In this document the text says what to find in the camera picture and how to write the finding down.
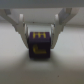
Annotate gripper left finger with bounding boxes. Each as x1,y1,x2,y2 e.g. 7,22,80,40
0,8,30,51

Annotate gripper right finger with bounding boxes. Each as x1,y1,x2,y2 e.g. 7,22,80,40
50,7,84,51

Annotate purple block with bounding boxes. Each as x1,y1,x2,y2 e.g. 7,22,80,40
27,30,53,60

